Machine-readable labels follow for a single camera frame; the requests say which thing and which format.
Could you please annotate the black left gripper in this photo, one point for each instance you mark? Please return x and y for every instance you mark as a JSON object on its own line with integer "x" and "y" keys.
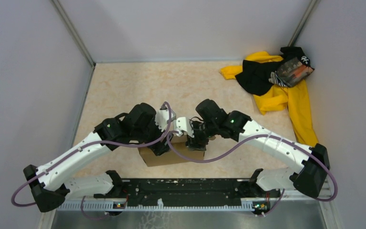
{"x": 160, "y": 148}

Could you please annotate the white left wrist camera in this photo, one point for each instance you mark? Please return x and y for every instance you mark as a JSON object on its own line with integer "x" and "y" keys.
{"x": 162, "y": 119}

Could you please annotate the patterned grey pouch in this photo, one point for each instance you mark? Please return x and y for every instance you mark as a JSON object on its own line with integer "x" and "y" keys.
{"x": 291, "y": 72}

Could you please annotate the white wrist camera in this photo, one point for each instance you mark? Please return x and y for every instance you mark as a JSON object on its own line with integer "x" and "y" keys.
{"x": 162, "y": 119}
{"x": 182, "y": 126}

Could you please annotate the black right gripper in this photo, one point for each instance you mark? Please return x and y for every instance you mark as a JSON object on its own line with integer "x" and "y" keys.
{"x": 193, "y": 143}

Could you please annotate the black cloth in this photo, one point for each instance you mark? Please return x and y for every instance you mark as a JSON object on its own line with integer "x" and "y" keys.
{"x": 254, "y": 75}

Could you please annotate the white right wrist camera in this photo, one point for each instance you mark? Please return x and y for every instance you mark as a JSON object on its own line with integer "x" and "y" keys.
{"x": 182, "y": 126}

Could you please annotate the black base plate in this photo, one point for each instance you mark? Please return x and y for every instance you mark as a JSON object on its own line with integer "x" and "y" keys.
{"x": 187, "y": 192}

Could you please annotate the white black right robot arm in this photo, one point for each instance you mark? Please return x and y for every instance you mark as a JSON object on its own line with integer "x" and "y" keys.
{"x": 306, "y": 166}

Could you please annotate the brown cardboard box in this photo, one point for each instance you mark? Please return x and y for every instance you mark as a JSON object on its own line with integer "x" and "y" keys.
{"x": 170, "y": 158}

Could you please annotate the aluminium frame rail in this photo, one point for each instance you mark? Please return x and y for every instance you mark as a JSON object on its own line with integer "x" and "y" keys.
{"x": 291, "y": 210}

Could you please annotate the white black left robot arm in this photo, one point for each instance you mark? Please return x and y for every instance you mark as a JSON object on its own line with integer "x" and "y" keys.
{"x": 53, "y": 183}

